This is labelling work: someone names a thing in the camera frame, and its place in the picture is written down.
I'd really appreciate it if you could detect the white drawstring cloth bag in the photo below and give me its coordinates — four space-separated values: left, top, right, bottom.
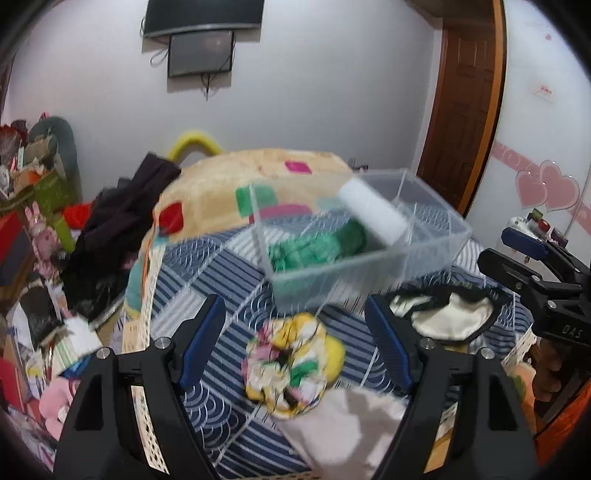
276 387 408 479

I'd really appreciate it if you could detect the white foam block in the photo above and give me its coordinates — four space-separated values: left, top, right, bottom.
337 178 409 247

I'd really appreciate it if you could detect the green knitted glove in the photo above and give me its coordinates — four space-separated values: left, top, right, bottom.
267 220 368 272

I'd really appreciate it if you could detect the clear plastic storage box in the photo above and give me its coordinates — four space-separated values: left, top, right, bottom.
246 169 472 313

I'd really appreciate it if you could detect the person's right hand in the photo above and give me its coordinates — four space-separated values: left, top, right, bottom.
532 339 562 403

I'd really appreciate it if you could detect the pink slipper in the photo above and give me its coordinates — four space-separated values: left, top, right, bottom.
39 377 80 440

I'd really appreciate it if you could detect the blue white patterned tablecloth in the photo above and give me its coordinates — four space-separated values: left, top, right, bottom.
119 221 537 480

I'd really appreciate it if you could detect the black and cream pouch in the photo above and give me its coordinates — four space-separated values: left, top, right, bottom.
387 283 511 344

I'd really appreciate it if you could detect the frosted wardrobe sliding door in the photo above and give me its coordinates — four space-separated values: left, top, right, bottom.
468 1 590 262

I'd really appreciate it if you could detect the black clothing pile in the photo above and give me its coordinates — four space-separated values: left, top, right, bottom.
60 153 180 321

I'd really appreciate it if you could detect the colourful floral scrunchie cloth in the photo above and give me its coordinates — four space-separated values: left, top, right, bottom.
242 312 332 419

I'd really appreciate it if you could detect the pink rabbit plush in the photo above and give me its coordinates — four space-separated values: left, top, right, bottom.
24 201 59 280

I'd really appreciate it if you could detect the red box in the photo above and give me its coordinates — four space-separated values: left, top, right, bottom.
0 212 22 263

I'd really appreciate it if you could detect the green storage box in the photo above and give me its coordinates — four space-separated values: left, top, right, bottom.
0 173 78 216

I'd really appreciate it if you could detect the beige patchwork blanket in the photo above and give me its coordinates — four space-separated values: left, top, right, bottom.
124 147 357 315

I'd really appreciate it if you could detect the yellow curved cushion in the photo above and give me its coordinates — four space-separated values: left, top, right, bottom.
166 130 222 163

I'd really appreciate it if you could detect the grey green plush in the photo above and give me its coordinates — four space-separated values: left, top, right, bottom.
28 116 81 197

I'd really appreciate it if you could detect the small wall monitor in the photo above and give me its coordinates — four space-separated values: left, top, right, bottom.
167 30 235 78

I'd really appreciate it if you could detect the black wall television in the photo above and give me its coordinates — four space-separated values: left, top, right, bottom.
143 0 264 38

